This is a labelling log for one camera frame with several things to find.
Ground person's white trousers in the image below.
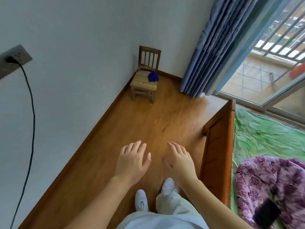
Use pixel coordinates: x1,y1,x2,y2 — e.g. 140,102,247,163
117,188,210,229

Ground purple floral blanket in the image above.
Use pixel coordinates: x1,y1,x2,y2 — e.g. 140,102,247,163
234,156,305,229

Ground small wooden chair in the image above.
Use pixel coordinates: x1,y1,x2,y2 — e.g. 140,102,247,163
130,46,162,104

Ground blue floral curtain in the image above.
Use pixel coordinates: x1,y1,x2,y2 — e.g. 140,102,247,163
180,0,294,98

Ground grey wall socket with plug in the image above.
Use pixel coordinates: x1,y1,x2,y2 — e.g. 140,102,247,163
0,44,33,80

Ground dark balcony railing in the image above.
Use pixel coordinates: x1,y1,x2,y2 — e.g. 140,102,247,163
254,0,305,67

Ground person's white left shoe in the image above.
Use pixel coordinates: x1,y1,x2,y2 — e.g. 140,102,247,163
135,189,149,212

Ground person's left forearm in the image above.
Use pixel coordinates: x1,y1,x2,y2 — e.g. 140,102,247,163
63,176,135,229

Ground metal drying rack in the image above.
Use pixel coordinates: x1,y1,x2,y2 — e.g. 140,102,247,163
269,69,294,87

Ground person's white shoe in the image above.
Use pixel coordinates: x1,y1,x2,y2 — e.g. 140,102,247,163
135,189,149,212
161,177,176,196

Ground wooden bed frame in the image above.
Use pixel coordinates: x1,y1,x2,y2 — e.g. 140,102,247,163
200,99,236,210

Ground person's right forearm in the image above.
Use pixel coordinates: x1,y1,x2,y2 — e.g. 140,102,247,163
180,178,254,229

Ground wooden baseboard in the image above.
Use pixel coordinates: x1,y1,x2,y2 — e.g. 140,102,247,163
18,69,183,229

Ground person's white right shoe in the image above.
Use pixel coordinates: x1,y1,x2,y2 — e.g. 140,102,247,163
161,177,176,196

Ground person's right hand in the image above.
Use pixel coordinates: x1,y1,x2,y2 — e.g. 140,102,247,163
162,141,199,189

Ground green bed sheet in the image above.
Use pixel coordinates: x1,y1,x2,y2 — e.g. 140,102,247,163
230,108,305,229

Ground black phone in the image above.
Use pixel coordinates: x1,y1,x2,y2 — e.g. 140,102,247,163
254,199,281,228

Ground person's left hand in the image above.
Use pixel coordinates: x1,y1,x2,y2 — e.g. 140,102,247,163
113,140,152,187

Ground black plug and cable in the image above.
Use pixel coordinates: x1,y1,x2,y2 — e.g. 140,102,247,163
5,56,36,229

